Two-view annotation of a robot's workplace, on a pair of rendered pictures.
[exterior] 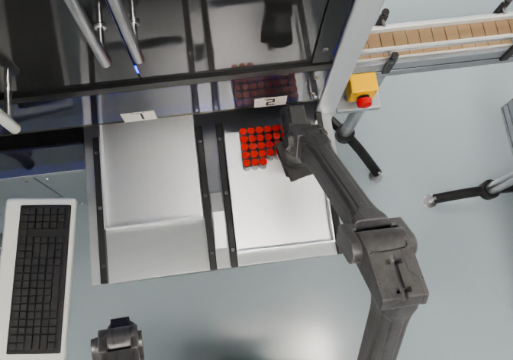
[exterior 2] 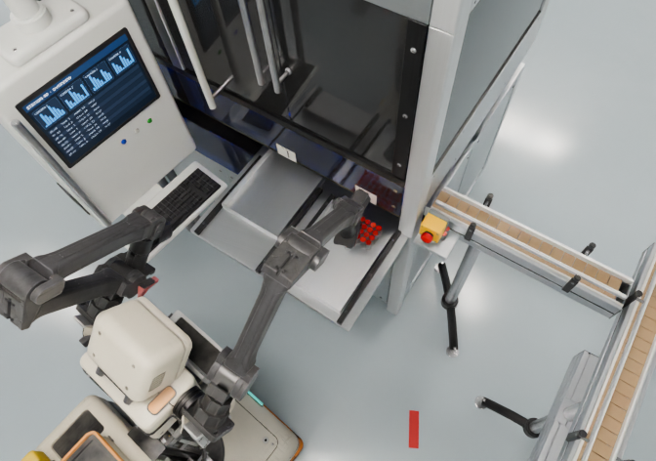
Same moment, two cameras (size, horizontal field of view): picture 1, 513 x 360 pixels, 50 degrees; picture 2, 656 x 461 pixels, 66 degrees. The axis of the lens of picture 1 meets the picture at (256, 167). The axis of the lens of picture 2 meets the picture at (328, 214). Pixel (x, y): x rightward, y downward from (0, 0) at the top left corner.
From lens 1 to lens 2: 0.66 m
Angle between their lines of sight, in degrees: 23
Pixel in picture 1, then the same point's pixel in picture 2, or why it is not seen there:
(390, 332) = (263, 298)
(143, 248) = (232, 230)
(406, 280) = (288, 267)
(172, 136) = (302, 184)
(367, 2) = (421, 135)
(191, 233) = (264, 243)
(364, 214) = (309, 232)
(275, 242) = (306, 285)
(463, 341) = not seen: outside the picture
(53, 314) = not seen: hidden behind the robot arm
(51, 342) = not seen: hidden behind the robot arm
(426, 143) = (512, 358)
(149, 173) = (271, 194)
